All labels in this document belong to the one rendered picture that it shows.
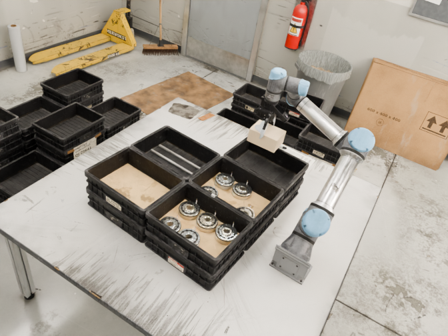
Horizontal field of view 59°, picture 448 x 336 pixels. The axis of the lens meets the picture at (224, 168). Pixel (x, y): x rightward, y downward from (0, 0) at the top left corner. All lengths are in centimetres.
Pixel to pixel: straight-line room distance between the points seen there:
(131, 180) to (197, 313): 76
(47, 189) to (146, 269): 73
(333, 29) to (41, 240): 360
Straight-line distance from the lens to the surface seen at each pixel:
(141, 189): 204
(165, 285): 183
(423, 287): 330
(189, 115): 288
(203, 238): 184
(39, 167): 312
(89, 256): 194
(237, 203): 203
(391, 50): 452
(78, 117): 320
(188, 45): 547
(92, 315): 259
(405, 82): 441
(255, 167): 229
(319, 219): 175
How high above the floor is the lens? 221
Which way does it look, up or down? 38 degrees down
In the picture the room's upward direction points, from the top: 11 degrees clockwise
